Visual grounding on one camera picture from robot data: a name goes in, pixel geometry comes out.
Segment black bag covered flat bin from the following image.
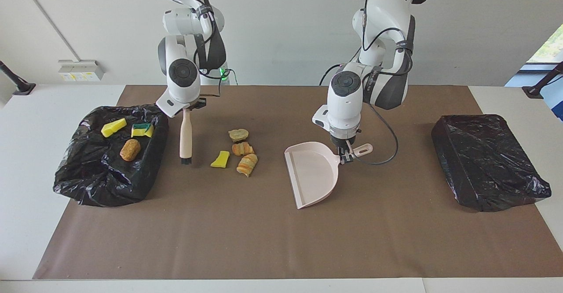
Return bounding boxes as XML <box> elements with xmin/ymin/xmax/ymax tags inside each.
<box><xmin>431</xmin><ymin>114</ymin><xmax>552</xmax><ymax>213</ymax></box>

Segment brown paper table mat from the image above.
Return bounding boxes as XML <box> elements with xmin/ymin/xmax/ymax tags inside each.
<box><xmin>33</xmin><ymin>85</ymin><xmax>563</xmax><ymax>280</ymax></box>

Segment open black bag lined bin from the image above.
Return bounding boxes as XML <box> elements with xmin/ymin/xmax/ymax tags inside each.
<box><xmin>53</xmin><ymin>104</ymin><xmax>170</xmax><ymax>208</ymax></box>

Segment yellow sponge piece green-backed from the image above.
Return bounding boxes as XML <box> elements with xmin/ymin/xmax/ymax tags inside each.
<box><xmin>131</xmin><ymin>123</ymin><xmax>155</xmax><ymax>138</ymax></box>

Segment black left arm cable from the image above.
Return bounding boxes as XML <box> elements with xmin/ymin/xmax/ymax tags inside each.
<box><xmin>350</xmin><ymin>3</ymin><xmax>414</xmax><ymax>166</ymax></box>

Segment brown cracked sponge lump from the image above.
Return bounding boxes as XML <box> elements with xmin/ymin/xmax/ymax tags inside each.
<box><xmin>120</xmin><ymin>139</ymin><xmax>142</xmax><ymax>161</ymax></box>

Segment beige handled black bristle brush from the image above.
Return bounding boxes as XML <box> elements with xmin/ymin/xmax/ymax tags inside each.
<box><xmin>179</xmin><ymin>108</ymin><xmax>194</xmax><ymax>166</ymax></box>

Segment pale pink plastic dustpan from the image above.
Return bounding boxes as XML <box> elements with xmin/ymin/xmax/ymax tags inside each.
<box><xmin>284</xmin><ymin>142</ymin><xmax>373</xmax><ymax>209</ymax></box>

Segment window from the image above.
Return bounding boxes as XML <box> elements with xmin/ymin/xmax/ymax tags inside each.
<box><xmin>526</xmin><ymin>22</ymin><xmax>563</xmax><ymax>63</ymax></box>

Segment black clamp stand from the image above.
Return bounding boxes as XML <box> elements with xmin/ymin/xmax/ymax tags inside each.
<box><xmin>0</xmin><ymin>60</ymin><xmax>37</xmax><ymax>96</ymax></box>
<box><xmin>522</xmin><ymin>61</ymin><xmax>563</xmax><ymax>99</ymax></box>

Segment black base power cable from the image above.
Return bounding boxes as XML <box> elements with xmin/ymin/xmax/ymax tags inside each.
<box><xmin>319</xmin><ymin>55</ymin><xmax>352</xmax><ymax>85</ymax></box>

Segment green-topped yellow sponge wedge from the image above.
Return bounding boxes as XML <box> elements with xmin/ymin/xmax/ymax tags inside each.
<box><xmin>210</xmin><ymin>150</ymin><xmax>230</xmax><ymax>169</ymax></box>

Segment yellow sponge piece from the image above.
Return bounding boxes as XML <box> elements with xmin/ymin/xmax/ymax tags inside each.
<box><xmin>101</xmin><ymin>117</ymin><xmax>128</xmax><ymax>138</ymax></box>

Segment large orange striped sponge roll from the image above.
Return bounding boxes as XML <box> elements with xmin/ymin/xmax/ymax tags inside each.
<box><xmin>236</xmin><ymin>154</ymin><xmax>259</xmax><ymax>178</ymax></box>

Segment white wall socket box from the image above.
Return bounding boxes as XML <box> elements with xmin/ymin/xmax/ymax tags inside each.
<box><xmin>58</xmin><ymin>59</ymin><xmax>105</xmax><ymax>82</ymax></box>

